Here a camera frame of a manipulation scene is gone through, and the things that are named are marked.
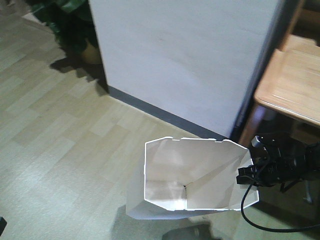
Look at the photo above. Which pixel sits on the wooden desk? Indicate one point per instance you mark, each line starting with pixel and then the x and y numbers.
pixel 286 97

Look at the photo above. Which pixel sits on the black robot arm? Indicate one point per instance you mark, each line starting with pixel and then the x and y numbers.
pixel 279 167

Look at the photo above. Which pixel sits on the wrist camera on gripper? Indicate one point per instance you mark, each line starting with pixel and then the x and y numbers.
pixel 266 143

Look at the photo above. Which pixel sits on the green potted plant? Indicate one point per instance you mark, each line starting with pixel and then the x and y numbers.
pixel 72 24

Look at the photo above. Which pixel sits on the white plastic trash bin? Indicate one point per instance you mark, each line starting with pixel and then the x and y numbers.
pixel 187 177

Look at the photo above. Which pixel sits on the black object at left edge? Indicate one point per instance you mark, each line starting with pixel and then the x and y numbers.
pixel 3 224

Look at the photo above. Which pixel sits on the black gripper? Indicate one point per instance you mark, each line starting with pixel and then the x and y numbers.
pixel 246 175

